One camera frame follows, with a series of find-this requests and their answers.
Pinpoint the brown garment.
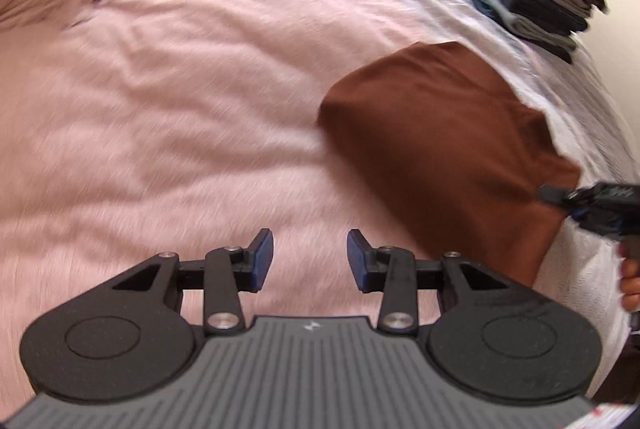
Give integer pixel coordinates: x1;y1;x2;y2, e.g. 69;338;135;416
317;42;584;291

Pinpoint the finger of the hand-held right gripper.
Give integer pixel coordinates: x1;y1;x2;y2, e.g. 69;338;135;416
537;184;582;211

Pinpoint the person's right hand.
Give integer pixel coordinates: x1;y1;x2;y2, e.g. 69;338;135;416
619;256;640;313

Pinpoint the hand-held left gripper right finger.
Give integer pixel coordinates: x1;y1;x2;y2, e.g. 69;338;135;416
346;228;502;336

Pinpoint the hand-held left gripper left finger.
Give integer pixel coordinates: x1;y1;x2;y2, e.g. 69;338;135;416
111;228;276;336

